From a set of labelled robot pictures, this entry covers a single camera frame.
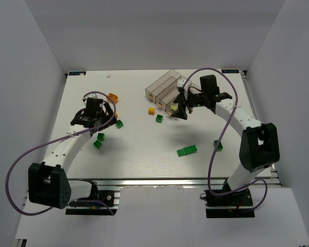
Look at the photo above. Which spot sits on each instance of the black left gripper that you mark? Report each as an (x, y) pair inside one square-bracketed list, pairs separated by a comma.
[(103, 123)]

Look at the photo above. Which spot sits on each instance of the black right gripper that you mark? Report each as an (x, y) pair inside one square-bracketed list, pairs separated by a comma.
[(183, 102)]

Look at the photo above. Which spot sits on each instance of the lime lego brick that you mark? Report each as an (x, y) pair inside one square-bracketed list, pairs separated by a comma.
[(173, 108)]

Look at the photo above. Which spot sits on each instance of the orange lego brick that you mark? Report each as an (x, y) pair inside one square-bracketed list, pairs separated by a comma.
[(113, 97)]

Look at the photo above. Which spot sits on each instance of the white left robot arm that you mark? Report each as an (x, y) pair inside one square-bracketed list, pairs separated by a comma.
[(47, 181)]

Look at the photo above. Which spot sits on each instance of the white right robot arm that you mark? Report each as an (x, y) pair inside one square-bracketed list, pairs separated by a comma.
[(259, 146)]

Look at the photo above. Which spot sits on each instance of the clear three-compartment container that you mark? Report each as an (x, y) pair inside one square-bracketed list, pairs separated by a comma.
[(163, 91)]

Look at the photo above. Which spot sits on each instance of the small green lego brick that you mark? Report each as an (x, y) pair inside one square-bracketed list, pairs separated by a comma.
[(159, 118)]

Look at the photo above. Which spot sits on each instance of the small yellow lego brick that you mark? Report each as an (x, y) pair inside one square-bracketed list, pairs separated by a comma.
[(151, 111)]

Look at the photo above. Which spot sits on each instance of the blue label left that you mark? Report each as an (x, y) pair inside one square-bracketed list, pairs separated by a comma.
[(77, 73)]

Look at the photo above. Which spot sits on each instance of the long green lego plate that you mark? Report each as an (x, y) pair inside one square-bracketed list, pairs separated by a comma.
[(187, 150)]

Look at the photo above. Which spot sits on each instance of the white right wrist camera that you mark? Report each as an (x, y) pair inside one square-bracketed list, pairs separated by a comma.
[(181, 83)]

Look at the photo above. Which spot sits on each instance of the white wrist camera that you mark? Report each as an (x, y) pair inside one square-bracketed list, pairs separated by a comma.
[(181, 83), (93, 95)]

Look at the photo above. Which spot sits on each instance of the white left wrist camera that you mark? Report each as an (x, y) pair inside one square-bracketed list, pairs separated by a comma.
[(93, 95)]

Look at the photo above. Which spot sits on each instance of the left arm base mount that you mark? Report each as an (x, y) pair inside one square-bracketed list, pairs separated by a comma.
[(106, 204)]

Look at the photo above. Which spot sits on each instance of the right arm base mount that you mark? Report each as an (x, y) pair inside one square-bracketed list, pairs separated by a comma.
[(236, 205)]

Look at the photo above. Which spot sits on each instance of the aluminium rail front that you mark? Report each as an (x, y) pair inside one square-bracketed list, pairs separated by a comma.
[(162, 182)]

